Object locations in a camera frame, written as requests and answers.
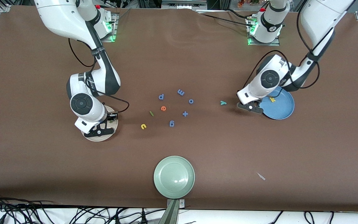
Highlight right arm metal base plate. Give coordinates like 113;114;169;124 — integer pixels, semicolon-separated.
100;12;118;43

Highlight beige brown plate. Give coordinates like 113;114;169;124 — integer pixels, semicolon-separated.
81;106;119;142

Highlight pale green plate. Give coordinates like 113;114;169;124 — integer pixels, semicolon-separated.
154;156;195;199

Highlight grey metal frame piece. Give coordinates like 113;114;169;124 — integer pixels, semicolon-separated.
162;0;207;9

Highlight black cable on table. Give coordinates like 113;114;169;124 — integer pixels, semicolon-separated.
195;10;254;28

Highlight grey metal camera bracket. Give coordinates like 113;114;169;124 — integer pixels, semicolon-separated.
158;199;186;224

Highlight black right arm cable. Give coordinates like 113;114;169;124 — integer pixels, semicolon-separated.
68;37;130;115

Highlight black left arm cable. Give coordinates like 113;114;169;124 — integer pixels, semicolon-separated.
241;0;321;92

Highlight brown table cover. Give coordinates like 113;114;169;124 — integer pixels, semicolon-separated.
0;5;358;212

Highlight blue plate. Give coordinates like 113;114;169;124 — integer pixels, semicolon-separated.
261;86;295;120

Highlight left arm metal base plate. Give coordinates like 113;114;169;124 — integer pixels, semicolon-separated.
246;16;281;46

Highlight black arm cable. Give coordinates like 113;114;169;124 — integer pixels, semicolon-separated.
241;0;321;92
68;37;130;115

